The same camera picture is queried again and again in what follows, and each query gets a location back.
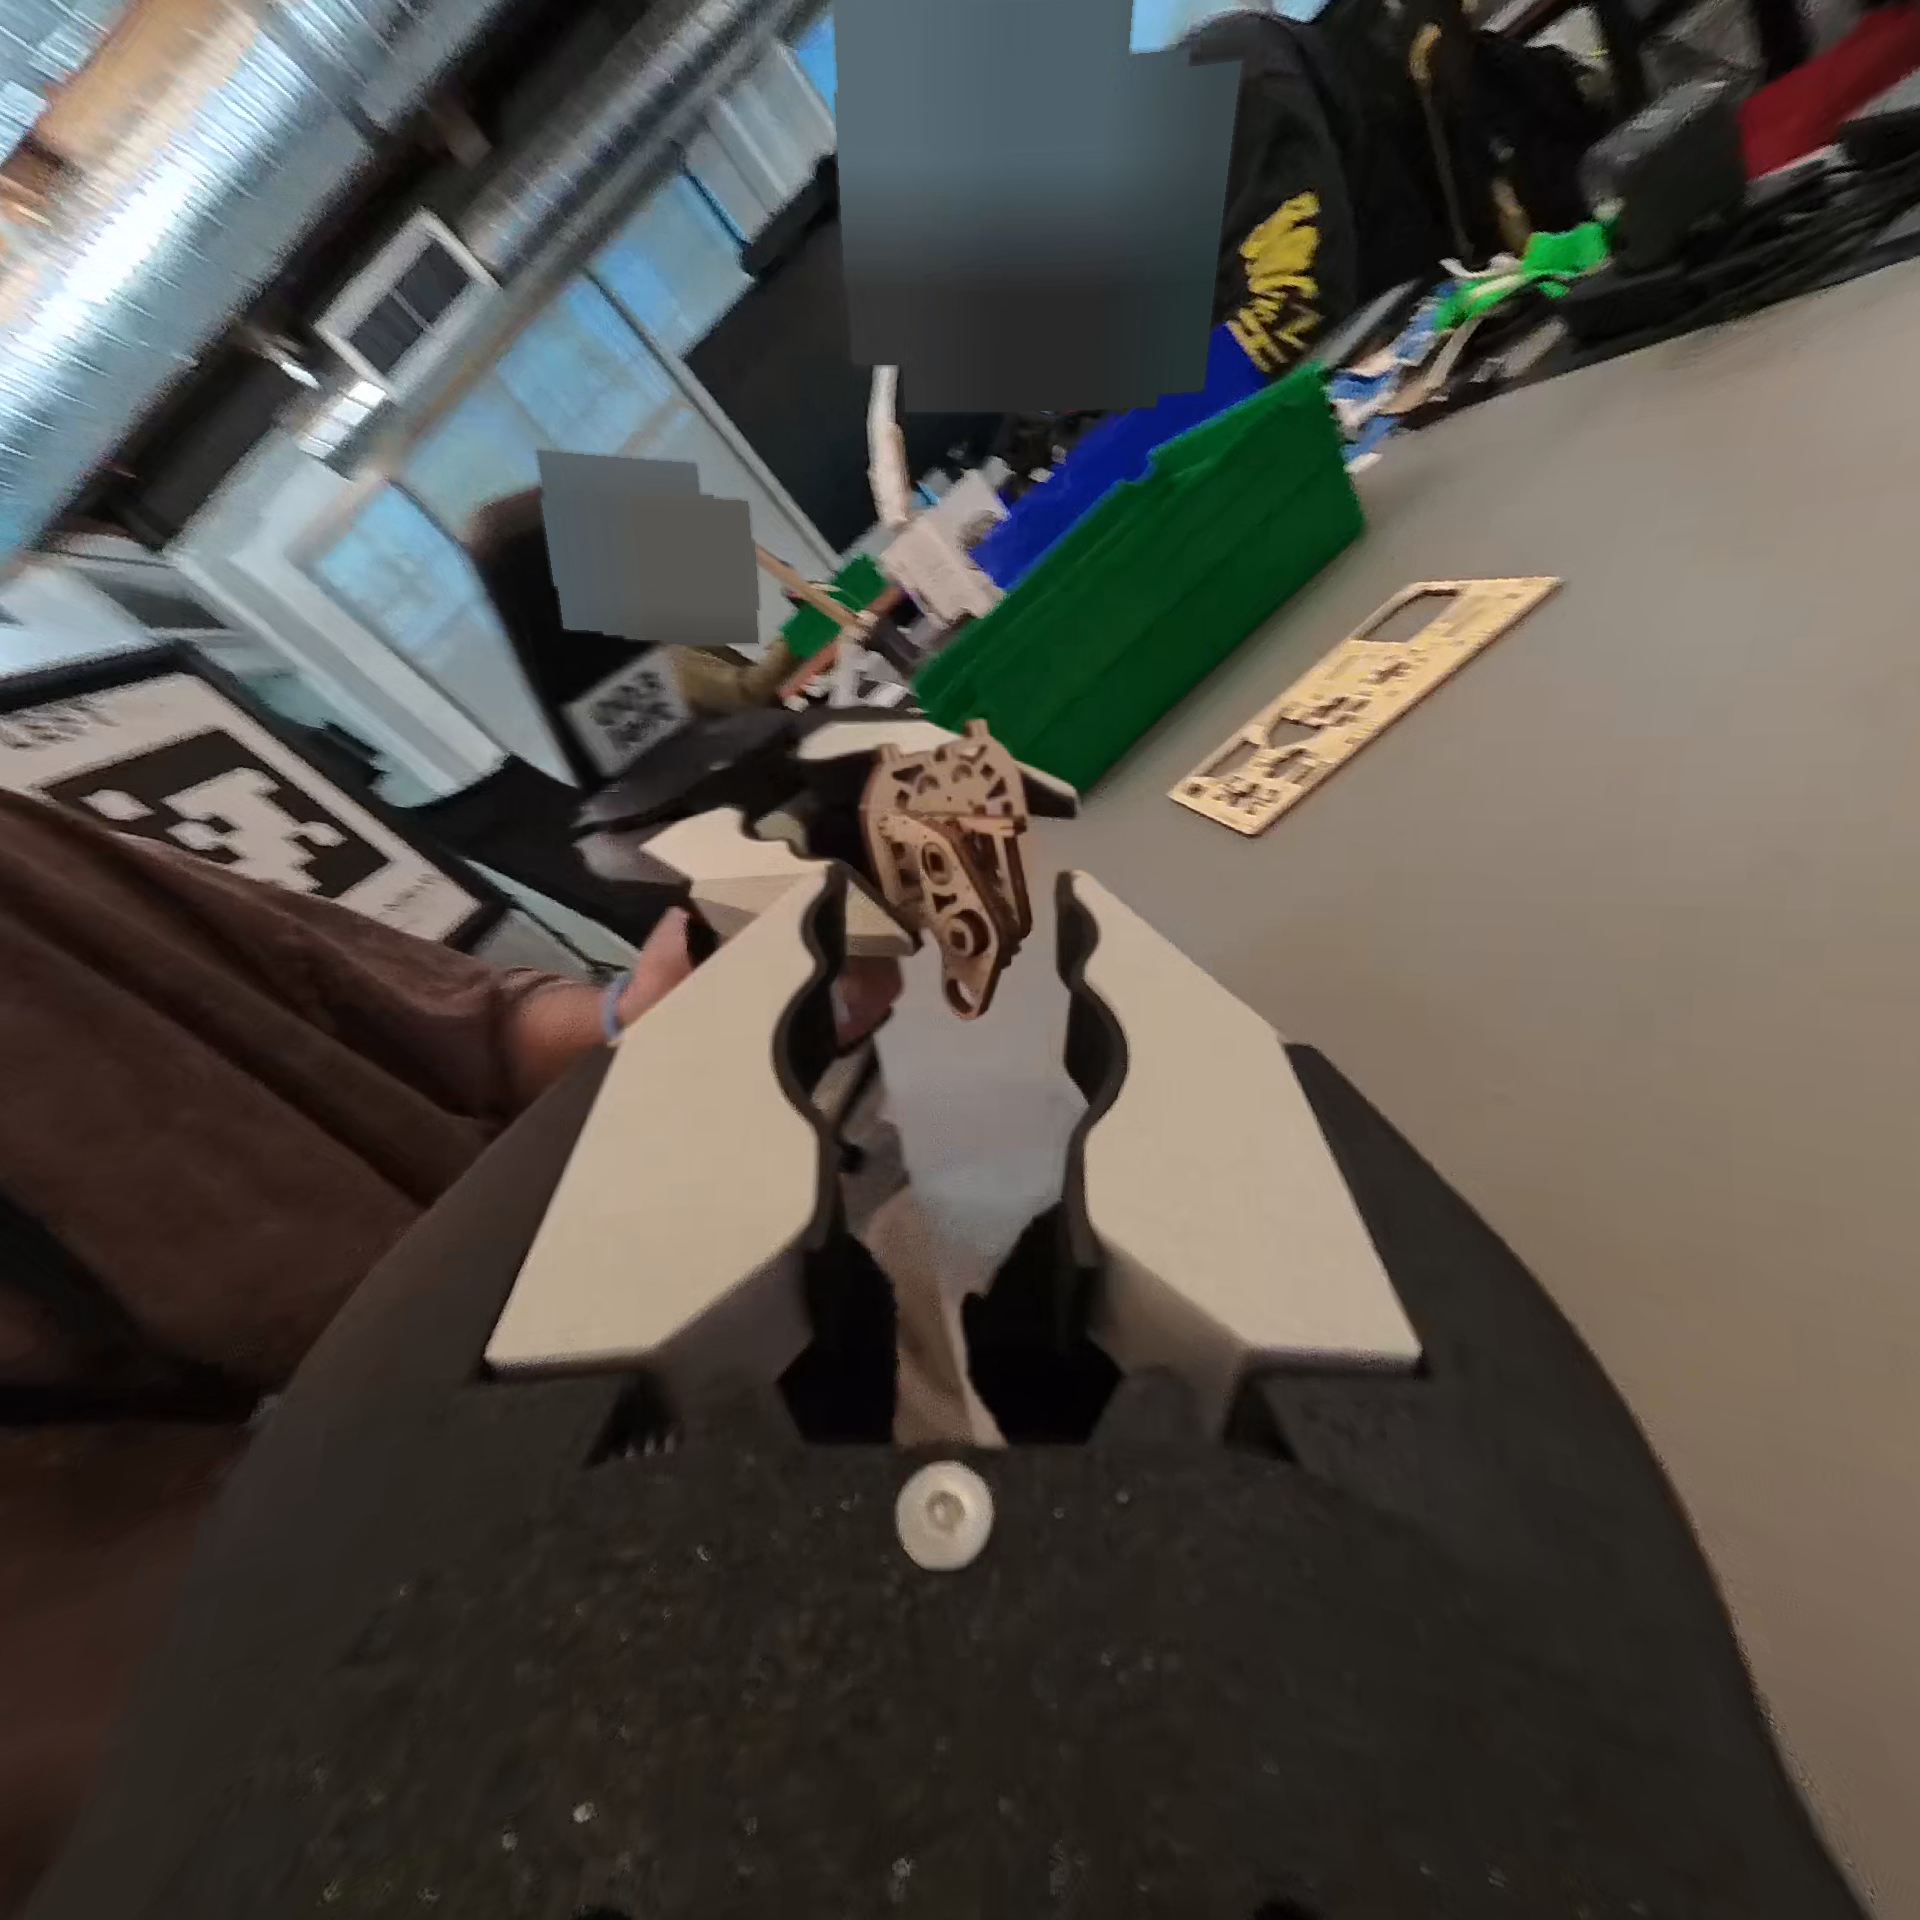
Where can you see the wooden laser-cut model part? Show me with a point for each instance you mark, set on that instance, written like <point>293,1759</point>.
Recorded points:
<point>938,885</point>

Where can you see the white paper carton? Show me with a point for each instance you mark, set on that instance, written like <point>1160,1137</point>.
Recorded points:
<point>945,555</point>

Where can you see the red cloth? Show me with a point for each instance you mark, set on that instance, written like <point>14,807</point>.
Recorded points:
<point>1830,91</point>

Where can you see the silver air duct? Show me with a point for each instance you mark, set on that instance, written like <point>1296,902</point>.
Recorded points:
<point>151,270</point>

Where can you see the laser-cut wooden sheet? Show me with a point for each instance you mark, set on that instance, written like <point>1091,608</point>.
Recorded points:
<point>1530,597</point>

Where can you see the blue plastic bin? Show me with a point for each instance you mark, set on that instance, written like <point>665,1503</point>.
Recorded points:
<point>1081,494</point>

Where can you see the person's left hand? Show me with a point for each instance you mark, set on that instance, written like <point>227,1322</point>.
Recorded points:
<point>669,969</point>

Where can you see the black bag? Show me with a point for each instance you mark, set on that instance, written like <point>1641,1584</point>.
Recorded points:
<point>1664,164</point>

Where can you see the blue wristband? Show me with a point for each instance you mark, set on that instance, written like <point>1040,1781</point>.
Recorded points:
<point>613,1008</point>

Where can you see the black and white marker board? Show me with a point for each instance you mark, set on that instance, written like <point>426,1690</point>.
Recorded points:
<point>225,811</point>

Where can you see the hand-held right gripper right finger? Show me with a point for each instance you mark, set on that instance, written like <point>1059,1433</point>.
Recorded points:
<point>1244,1201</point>

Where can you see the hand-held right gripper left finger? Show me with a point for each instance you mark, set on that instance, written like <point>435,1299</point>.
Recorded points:
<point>661,1201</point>

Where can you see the green plastic object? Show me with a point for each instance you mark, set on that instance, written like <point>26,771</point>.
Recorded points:
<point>1561,252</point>

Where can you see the white air vent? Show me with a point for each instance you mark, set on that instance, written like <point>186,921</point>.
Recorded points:
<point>404,292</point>

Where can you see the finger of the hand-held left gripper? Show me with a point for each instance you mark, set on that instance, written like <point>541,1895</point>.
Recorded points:
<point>1051,798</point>
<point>720,870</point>

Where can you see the person's light trousers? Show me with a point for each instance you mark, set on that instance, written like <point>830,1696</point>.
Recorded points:
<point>974,1140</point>

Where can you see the green plastic bin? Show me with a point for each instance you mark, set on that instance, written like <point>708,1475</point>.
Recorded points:
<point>1171,601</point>

